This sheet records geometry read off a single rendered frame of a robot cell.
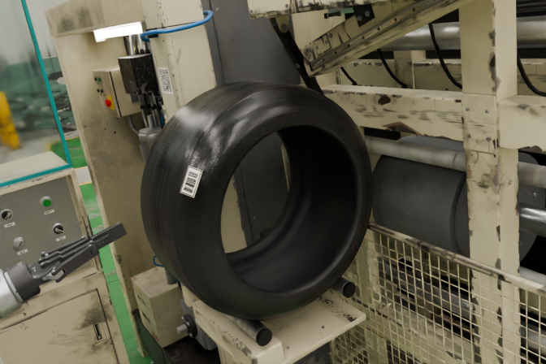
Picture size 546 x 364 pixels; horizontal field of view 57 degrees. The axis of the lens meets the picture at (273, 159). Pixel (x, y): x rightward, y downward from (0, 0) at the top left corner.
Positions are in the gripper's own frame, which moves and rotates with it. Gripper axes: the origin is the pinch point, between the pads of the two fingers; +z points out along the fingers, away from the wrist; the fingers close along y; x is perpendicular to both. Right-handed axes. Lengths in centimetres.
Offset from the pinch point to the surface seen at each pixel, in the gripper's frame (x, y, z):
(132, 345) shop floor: 127, 148, 5
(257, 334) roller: 37.0, -10.8, 19.7
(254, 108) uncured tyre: -14.9, -10.7, 38.0
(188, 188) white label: -5.3, -10.7, 17.0
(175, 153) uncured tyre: -10.8, -1.8, 20.1
